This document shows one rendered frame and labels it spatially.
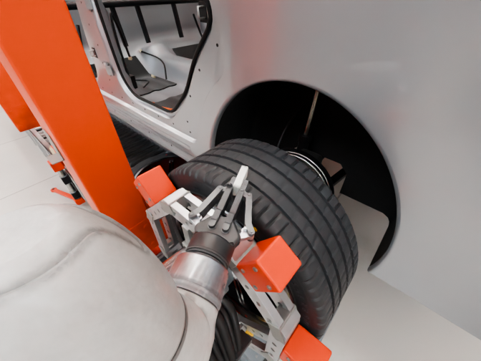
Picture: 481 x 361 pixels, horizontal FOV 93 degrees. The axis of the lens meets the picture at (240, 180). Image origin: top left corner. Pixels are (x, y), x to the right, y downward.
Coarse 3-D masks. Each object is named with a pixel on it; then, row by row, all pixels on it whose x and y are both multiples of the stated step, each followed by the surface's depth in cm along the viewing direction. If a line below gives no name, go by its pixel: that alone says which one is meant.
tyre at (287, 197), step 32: (192, 160) 67; (224, 160) 59; (256, 160) 59; (288, 160) 60; (192, 192) 63; (256, 192) 51; (288, 192) 53; (320, 192) 57; (256, 224) 49; (288, 224) 49; (320, 224) 53; (320, 256) 50; (352, 256) 60; (320, 288) 49; (256, 320) 80; (320, 320) 52
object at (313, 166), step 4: (288, 152) 94; (292, 152) 93; (296, 156) 90; (300, 156) 91; (304, 156) 90; (300, 160) 90; (304, 160) 88; (308, 160) 89; (312, 160) 89; (308, 164) 88; (312, 164) 89; (316, 164) 89; (308, 168) 89; (312, 168) 88; (316, 168) 89; (320, 168) 88; (316, 172) 87; (320, 172) 88; (320, 176) 87; (324, 176) 88; (324, 180) 88; (328, 180) 89; (328, 184) 89
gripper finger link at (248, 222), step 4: (248, 196) 46; (248, 200) 45; (248, 204) 44; (248, 208) 44; (248, 212) 43; (248, 216) 42; (244, 220) 45; (248, 220) 42; (244, 224) 43; (248, 224) 41; (248, 228) 40; (252, 228) 40; (248, 232) 40; (252, 232) 40; (248, 240) 41; (252, 240) 41
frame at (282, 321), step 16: (176, 192) 58; (160, 208) 62; (176, 208) 54; (192, 208) 58; (160, 224) 77; (160, 240) 81; (176, 240) 88; (240, 256) 46; (240, 272) 46; (256, 304) 49; (272, 304) 48; (288, 304) 50; (240, 320) 80; (272, 320) 48; (288, 320) 49; (272, 336) 53; (288, 336) 49; (272, 352) 59
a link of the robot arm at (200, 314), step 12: (180, 288) 29; (192, 300) 29; (204, 300) 29; (192, 312) 26; (204, 312) 29; (216, 312) 31; (192, 324) 24; (204, 324) 27; (192, 336) 24; (204, 336) 26; (180, 348) 22; (192, 348) 24; (204, 348) 26; (180, 360) 22; (192, 360) 24; (204, 360) 26
